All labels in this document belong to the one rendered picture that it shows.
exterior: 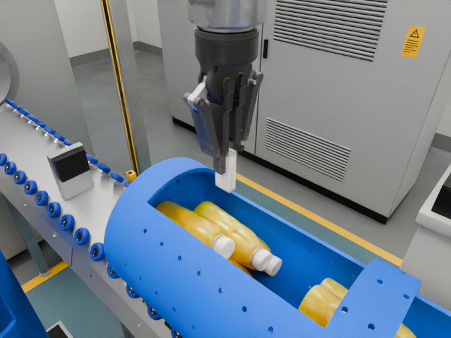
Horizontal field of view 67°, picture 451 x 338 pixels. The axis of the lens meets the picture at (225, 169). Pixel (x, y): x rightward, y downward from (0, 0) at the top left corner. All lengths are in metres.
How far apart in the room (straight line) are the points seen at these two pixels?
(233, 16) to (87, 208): 0.82
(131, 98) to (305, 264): 0.86
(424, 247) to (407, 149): 1.12
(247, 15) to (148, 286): 0.43
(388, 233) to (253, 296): 2.03
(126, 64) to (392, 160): 1.57
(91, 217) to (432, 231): 0.93
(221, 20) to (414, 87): 1.71
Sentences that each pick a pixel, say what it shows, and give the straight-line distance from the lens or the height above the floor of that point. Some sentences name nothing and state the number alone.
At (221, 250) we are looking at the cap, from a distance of 0.61.
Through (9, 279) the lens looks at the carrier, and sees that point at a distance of 1.25.
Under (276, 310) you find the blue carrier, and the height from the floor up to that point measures 1.21.
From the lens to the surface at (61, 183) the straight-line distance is 1.11.
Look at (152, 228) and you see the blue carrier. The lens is 0.58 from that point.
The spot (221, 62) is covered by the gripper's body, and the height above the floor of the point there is 1.48.
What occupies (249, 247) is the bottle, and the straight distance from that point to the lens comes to 0.65.
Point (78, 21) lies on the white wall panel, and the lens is 5.31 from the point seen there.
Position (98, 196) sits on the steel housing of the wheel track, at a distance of 1.13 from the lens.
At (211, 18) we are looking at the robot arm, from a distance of 0.38.
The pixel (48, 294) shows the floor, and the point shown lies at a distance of 2.16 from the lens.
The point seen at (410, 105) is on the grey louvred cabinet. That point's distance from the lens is 2.06.
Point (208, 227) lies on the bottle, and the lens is 0.63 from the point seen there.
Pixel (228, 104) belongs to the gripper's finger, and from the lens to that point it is 0.43.
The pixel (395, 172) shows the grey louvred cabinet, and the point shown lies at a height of 0.43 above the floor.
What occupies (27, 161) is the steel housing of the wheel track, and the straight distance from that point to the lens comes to 1.40.
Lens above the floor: 1.61
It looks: 35 degrees down
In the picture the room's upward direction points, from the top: straight up
